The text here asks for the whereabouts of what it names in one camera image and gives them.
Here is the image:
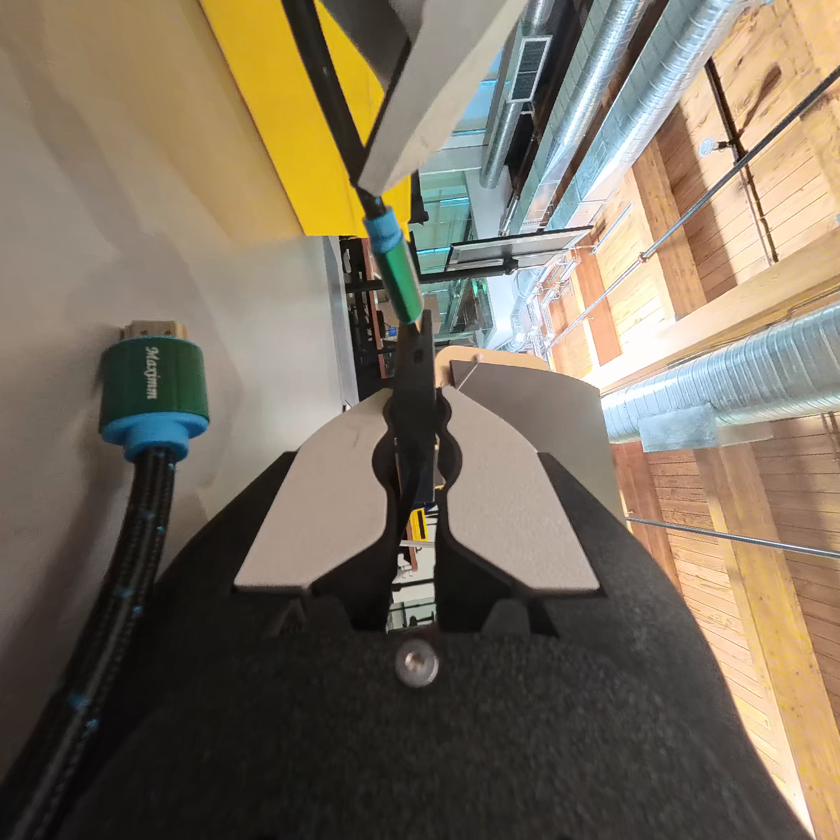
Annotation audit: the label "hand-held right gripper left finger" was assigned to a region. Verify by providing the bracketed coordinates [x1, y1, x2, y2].
[233, 390, 401, 633]

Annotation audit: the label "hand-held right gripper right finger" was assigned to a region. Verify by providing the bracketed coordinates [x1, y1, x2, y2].
[433, 385, 602, 634]

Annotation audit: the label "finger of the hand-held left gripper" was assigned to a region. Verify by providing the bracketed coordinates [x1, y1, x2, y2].
[357, 0, 530, 193]

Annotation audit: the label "dark adapter with short cable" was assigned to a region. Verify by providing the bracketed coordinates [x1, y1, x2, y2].
[391, 310, 441, 581]

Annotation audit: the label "yellow plastic bin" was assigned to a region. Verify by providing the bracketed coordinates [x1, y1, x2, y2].
[196, 0, 413, 240]

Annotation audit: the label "black braided cable green plugs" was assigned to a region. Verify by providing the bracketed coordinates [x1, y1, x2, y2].
[0, 0, 426, 840]

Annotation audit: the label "grey desk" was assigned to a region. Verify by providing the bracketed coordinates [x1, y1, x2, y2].
[0, 0, 362, 808]

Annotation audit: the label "white ceiling vent grille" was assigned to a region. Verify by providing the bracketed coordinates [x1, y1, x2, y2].
[504, 35, 554, 105]

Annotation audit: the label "flat hanging screen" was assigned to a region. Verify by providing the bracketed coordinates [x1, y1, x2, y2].
[445, 225, 596, 278]

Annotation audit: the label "silver ventilation duct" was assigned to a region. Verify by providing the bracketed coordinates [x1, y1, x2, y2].
[600, 301, 840, 455]
[479, 0, 565, 191]
[525, 0, 772, 231]

